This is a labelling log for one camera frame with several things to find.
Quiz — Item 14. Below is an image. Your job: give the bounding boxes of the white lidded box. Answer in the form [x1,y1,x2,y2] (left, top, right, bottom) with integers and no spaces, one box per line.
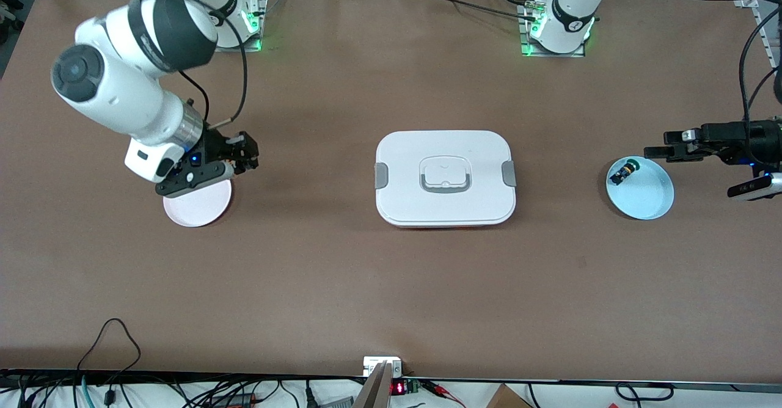
[375,130,517,229]

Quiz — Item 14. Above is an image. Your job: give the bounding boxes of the light blue round plate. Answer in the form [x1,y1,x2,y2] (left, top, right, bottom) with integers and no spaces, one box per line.
[605,156,675,220]

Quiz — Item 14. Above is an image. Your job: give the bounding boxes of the pink round plate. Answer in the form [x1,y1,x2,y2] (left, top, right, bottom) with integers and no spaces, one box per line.
[163,178,233,228]

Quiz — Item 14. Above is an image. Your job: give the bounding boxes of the black power adapter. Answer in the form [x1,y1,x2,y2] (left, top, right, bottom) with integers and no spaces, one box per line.
[211,392,258,408]

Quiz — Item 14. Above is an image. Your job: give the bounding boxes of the brown cardboard piece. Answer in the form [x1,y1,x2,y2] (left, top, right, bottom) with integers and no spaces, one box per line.
[486,384,533,408]

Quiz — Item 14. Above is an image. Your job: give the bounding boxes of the red black clip leads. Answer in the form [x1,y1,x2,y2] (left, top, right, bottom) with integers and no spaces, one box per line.
[420,380,466,407]

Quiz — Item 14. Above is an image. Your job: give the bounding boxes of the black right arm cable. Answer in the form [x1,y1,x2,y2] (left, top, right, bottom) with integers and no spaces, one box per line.
[131,0,249,131]

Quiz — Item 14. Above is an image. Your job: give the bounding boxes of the aluminium profile rail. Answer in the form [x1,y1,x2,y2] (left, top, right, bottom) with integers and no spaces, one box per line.
[732,0,782,74]

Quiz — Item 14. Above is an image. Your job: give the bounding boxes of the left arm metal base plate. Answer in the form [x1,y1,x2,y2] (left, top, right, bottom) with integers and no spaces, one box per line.
[518,2,587,59]

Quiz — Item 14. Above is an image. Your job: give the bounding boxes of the black looped cable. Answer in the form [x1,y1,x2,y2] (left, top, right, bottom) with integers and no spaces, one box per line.
[76,318,142,375]

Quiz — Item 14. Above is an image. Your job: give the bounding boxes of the black coiled thin cable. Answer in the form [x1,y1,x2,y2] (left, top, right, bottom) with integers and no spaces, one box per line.
[615,382,675,404]

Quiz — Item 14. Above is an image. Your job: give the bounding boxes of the black base cable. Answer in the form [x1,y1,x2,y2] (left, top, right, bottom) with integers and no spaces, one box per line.
[420,0,541,23]

